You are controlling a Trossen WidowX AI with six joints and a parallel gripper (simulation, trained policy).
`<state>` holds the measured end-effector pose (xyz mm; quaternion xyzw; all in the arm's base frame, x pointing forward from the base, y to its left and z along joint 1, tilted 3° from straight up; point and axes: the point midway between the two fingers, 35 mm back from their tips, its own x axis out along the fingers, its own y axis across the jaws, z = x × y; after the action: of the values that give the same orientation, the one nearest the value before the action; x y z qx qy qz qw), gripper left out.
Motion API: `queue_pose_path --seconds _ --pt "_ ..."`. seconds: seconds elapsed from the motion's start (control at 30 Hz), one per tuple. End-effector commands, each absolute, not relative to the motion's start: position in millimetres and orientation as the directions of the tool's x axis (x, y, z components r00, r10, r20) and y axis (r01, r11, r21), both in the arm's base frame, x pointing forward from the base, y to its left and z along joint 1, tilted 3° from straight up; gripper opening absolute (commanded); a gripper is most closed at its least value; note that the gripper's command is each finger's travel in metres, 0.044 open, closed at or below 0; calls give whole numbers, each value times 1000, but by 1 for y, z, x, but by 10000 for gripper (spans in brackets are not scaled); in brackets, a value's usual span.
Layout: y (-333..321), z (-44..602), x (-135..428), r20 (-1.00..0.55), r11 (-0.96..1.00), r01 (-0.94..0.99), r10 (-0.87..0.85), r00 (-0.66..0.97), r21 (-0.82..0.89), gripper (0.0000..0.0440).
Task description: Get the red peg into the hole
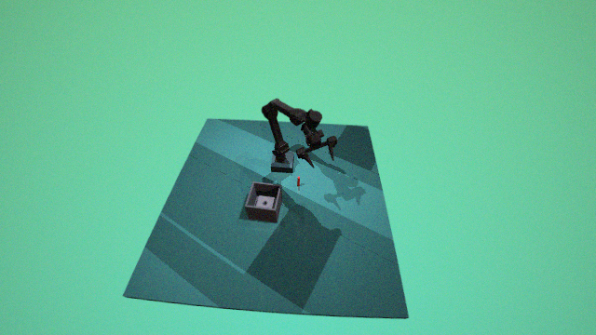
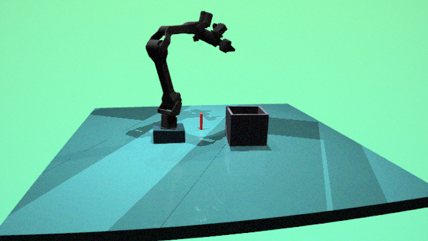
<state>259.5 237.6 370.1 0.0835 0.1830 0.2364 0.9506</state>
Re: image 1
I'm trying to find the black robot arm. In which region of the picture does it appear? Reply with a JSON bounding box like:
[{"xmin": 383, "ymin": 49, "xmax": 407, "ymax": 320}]
[{"xmin": 261, "ymin": 99, "xmax": 324, "ymax": 163}]

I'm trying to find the white square plate with hole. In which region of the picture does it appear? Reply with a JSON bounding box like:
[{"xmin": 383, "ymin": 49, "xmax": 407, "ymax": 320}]
[{"xmin": 256, "ymin": 195, "xmax": 276, "ymax": 208}]

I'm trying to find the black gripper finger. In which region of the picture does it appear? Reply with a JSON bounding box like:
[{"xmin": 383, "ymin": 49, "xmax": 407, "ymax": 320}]
[
  {"xmin": 301, "ymin": 153, "xmax": 314, "ymax": 168},
  {"xmin": 329, "ymin": 142, "xmax": 335, "ymax": 161}
]

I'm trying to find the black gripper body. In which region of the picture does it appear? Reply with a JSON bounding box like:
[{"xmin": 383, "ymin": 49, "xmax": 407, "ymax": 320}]
[{"xmin": 296, "ymin": 130, "xmax": 338, "ymax": 158}]

